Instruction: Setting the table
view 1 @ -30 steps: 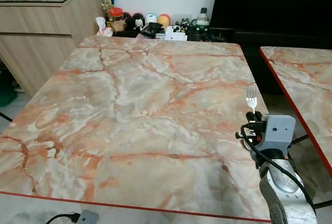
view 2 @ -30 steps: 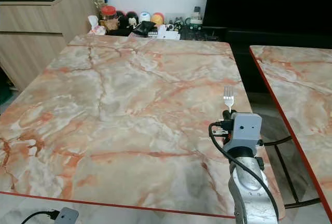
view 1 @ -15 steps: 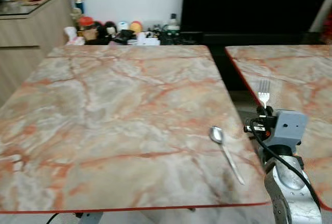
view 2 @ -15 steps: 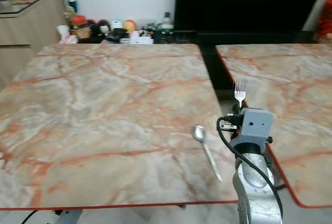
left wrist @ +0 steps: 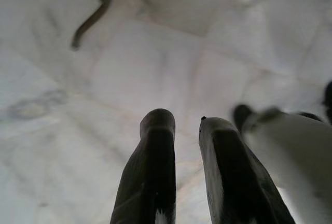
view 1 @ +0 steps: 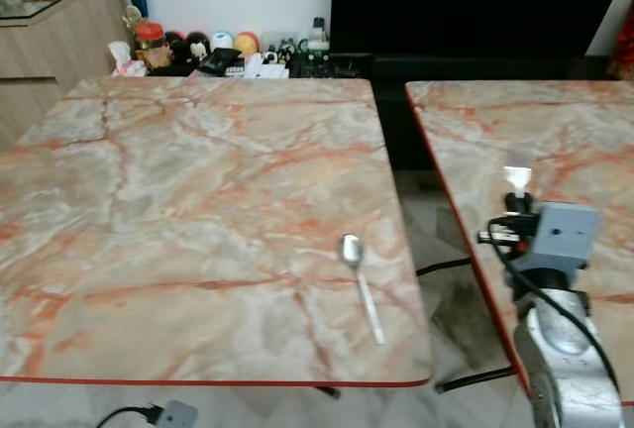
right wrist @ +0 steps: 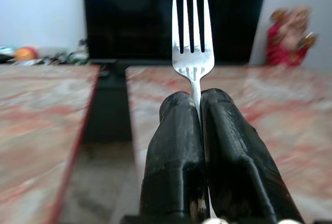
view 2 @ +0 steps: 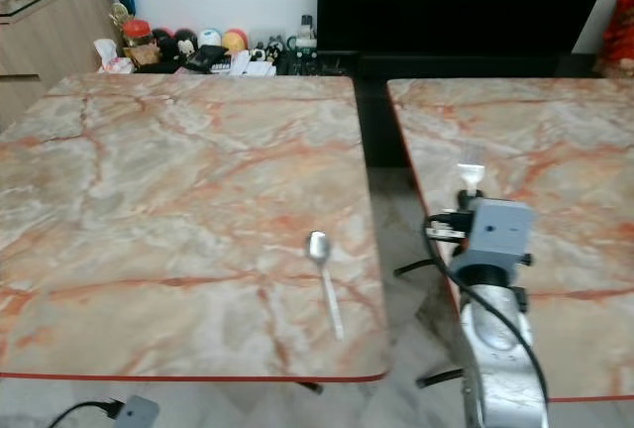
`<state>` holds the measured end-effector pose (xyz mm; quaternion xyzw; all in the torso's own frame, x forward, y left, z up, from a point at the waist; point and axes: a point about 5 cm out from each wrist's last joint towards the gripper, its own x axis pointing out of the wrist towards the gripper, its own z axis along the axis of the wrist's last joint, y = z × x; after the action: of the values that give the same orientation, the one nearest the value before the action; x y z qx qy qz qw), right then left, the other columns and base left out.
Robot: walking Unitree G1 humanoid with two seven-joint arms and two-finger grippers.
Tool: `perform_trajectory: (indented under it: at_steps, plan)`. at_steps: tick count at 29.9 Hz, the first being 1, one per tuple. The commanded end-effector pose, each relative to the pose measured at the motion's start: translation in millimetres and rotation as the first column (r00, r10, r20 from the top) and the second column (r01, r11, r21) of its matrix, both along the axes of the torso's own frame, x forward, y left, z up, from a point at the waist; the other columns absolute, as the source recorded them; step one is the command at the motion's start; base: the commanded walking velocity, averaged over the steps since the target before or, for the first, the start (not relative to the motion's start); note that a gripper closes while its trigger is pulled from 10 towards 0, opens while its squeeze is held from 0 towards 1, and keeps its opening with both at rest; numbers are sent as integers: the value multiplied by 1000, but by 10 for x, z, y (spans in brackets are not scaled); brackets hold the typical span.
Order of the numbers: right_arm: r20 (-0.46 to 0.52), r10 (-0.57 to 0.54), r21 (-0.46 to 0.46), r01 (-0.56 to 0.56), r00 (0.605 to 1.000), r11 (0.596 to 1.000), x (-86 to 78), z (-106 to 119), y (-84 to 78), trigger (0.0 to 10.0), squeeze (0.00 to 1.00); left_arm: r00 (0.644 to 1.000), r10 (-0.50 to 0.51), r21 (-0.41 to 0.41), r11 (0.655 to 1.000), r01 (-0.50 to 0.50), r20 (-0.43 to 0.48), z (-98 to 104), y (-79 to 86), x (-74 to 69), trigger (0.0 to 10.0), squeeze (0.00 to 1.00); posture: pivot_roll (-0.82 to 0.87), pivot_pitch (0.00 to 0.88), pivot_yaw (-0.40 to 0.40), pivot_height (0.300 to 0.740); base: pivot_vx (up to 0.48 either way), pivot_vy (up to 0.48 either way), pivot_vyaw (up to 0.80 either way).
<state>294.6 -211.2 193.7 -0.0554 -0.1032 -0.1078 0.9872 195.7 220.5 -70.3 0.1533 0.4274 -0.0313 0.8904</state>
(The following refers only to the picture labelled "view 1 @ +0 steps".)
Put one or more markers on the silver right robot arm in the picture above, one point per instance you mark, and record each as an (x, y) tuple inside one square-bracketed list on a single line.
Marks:
[(565, 359)]

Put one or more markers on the black table leg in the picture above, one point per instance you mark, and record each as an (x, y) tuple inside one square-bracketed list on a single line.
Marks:
[(328, 391), (446, 266), (475, 379)]

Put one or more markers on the silver metal spoon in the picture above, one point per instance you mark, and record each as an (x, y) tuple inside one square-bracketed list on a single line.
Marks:
[(351, 251)]

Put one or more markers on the red cloth object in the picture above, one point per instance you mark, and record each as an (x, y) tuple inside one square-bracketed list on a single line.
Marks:
[(627, 47)]

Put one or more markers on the large black television screen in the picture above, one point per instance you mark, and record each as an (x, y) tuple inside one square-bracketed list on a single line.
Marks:
[(475, 2)]

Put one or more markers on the bottle with green label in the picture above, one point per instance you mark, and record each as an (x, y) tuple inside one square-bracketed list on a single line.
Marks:
[(317, 37)]

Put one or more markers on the orange round ball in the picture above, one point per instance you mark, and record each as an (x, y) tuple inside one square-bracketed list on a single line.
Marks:
[(247, 43)]

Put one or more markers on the white round ball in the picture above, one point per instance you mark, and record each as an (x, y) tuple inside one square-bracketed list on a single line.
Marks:
[(221, 40)]

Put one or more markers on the jar with red lid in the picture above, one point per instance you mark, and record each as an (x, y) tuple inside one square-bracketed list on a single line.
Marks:
[(150, 40)]

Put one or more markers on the white tissue pack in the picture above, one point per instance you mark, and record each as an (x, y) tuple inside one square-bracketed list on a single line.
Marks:
[(121, 54)]

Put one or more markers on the light wooden cabinet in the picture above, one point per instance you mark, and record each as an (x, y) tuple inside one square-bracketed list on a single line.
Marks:
[(59, 47)]

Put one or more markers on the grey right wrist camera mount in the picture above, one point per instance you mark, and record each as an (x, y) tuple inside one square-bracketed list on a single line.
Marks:
[(565, 235)]

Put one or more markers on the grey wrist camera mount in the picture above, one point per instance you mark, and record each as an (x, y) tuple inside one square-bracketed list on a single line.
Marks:
[(565, 235), (178, 415)]

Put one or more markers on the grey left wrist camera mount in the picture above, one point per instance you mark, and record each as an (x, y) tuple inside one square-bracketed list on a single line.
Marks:
[(178, 415)]

